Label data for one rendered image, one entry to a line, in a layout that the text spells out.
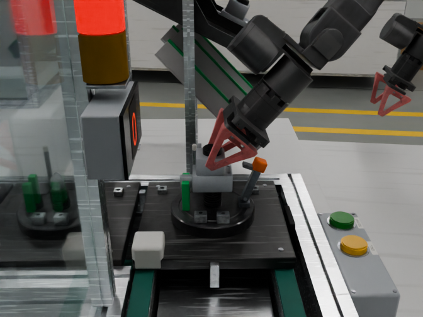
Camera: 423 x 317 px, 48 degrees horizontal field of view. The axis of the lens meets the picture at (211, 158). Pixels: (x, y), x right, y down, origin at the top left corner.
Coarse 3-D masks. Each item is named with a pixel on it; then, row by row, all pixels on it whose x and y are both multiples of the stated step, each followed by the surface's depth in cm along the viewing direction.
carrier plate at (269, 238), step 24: (168, 192) 87; (264, 192) 87; (144, 216) 80; (168, 216) 80; (264, 216) 80; (168, 240) 73; (192, 240) 73; (216, 240) 73; (240, 240) 73; (264, 240) 73; (288, 240) 73; (168, 264) 70; (192, 264) 70; (240, 264) 70; (264, 264) 70; (288, 264) 70
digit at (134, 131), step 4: (132, 104) 52; (132, 108) 52; (132, 112) 52; (136, 112) 55; (132, 116) 52; (136, 116) 55; (132, 120) 52; (136, 120) 54; (132, 124) 52; (136, 124) 54; (132, 128) 52; (136, 128) 54; (132, 132) 51; (136, 132) 54; (132, 136) 51; (136, 136) 54; (132, 140) 51; (136, 140) 54; (132, 144) 51; (136, 144) 54; (132, 148) 51; (136, 148) 54
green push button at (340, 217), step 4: (336, 212) 80; (340, 212) 80; (344, 212) 80; (332, 216) 79; (336, 216) 79; (340, 216) 79; (344, 216) 79; (348, 216) 79; (352, 216) 80; (332, 220) 79; (336, 220) 78; (340, 220) 78; (344, 220) 78; (348, 220) 78; (352, 220) 78; (332, 224) 79; (336, 224) 78; (340, 224) 78; (344, 224) 78; (348, 224) 78; (352, 224) 78; (344, 228) 78
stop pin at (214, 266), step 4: (212, 264) 69; (216, 264) 69; (212, 268) 69; (216, 268) 69; (212, 272) 69; (216, 272) 69; (212, 276) 69; (216, 276) 69; (212, 280) 70; (216, 280) 70; (212, 284) 70; (216, 284) 70
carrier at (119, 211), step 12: (108, 192) 87; (132, 192) 87; (108, 204) 83; (120, 204) 83; (132, 204) 83; (108, 216) 80; (120, 216) 80; (132, 216) 80; (120, 228) 76; (120, 240) 73; (120, 252) 71; (120, 264) 69
